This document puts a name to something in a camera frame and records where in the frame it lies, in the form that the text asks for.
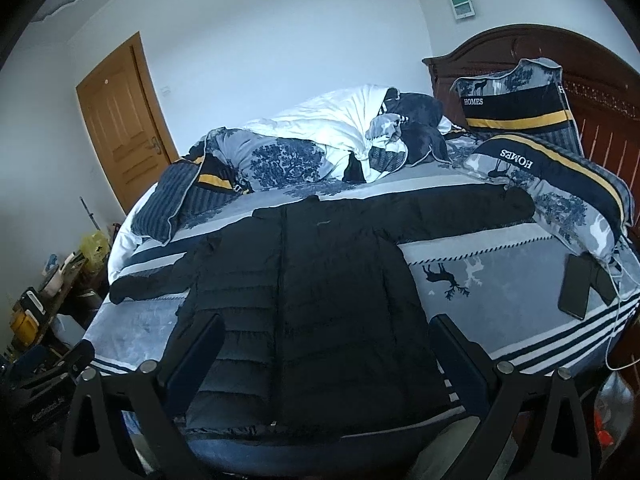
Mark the lying HOMES pillow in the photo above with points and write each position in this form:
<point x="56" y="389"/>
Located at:
<point x="575" y="199"/>

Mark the cluttered wooden side table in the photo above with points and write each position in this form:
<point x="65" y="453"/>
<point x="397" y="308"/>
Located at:
<point x="80" y="298"/>

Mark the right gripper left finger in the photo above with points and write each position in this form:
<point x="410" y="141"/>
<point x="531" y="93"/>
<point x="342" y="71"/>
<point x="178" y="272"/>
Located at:
<point x="96" y="440"/>

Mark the upright HOMES pillow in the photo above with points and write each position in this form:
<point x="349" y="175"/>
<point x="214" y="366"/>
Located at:
<point x="528" y="99"/>

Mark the dark striped pillow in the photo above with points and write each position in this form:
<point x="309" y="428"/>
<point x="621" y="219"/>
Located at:
<point x="188" y="190"/>

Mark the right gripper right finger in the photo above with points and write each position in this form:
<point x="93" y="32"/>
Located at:
<point x="556" y="442"/>

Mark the brown wooden door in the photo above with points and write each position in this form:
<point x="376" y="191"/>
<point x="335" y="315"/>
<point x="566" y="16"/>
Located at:
<point x="126" y="126"/>

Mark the yellow plastic bag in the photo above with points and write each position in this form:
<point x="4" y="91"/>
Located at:
<point x="95" y="247"/>

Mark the white cooking pot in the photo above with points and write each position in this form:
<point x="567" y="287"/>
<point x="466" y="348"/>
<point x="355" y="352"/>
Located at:
<point x="53" y="284"/>

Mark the black puffer jacket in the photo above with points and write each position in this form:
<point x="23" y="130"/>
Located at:
<point x="325" y="332"/>

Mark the crumpled white blue duvet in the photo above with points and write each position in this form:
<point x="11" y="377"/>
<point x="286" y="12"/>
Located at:
<point x="354" y="135"/>

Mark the dark wooden headboard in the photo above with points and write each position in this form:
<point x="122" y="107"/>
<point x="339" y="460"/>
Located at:
<point x="603" y="90"/>

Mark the yellow container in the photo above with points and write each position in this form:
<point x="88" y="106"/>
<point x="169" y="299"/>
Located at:
<point x="24" y="326"/>

